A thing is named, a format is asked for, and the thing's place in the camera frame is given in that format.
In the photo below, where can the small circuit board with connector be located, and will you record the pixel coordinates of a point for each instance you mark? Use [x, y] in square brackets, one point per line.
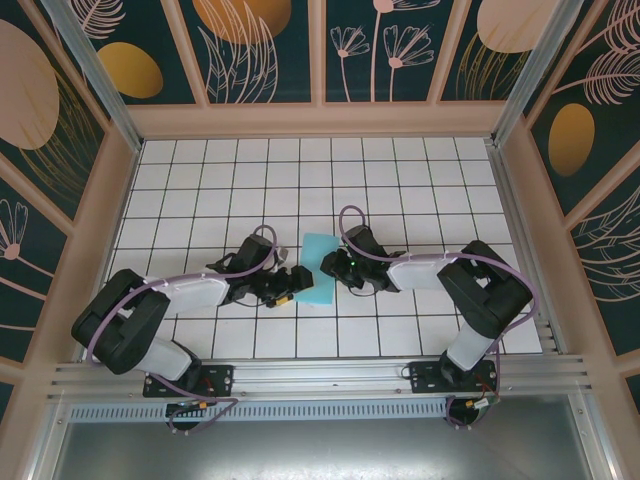
[480, 404]
[187, 405]

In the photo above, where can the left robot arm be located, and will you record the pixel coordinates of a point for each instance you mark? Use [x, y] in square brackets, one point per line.
[125, 320]

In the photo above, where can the tall aluminium corner post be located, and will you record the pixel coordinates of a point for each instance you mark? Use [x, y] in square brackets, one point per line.
[535, 70]
[95, 80]

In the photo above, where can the light blue cloth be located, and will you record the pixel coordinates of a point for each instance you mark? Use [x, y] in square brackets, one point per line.
[320, 245]

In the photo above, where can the grey metal sheet panel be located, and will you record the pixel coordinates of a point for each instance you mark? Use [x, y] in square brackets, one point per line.
[320, 450]

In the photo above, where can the black base plate right arm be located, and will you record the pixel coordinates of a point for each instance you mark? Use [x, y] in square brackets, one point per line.
[425, 380]

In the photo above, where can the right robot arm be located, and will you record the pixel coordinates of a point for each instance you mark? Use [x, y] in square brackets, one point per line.
[480, 300]

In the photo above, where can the aluminium side rail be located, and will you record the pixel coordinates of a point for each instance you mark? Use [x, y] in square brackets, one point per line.
[520, 250]

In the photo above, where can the yellow connector left gripper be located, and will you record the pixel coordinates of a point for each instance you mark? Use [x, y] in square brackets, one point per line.
[278, 302]

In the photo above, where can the black base plate left arm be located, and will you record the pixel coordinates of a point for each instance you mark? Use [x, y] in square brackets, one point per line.
[220, 380]

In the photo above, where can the short aluminium frame post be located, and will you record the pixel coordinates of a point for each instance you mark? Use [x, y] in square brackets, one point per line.
[595, 440]
[50, 440]

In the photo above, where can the long aluminium mounting rail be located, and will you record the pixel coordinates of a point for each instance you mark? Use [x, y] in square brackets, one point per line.
[320, 375]

